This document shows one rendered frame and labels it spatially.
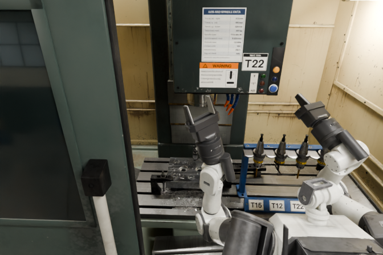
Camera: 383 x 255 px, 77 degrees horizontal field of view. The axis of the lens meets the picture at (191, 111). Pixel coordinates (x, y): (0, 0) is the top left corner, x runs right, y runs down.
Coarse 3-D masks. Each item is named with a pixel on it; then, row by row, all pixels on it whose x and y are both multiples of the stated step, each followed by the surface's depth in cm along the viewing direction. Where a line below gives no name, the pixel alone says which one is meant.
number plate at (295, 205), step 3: (291, 201) 129; (294, 201) 129; (297, 201) 129; (291, 204) 129; (294, 204) 129; (297, 204) 129; (300, 204) 129; (291, 207) 129; (294, 207) 128; (297, 207) 128; (300, 207) 128; (303, 207) 128; (291, 210) 128; (294, 210) 128; (297, 210) 128; (300, 210) 128; (303, 210) 128
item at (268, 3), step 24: (192, 0) 88; (216, 0) 88; (240, 0) 88; (264, 0) 87; (288, 0) 87; (192, 24) 92; (264, 24) 91; (288, 24) 90; (192, 48) 96; (264, 48) 94; (192, 72) 100; (240, 72) 99; (264, 72) 99
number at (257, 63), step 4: (252, 60) 97; (256, 60) 96; (260, 60) 96; (264, 60) 96; (252, 64) 97; (256, 64) 97; (260, 64) 97; (264, 64) 97; (252, 68) 98; (256, 68) 98; (260, 68) 98
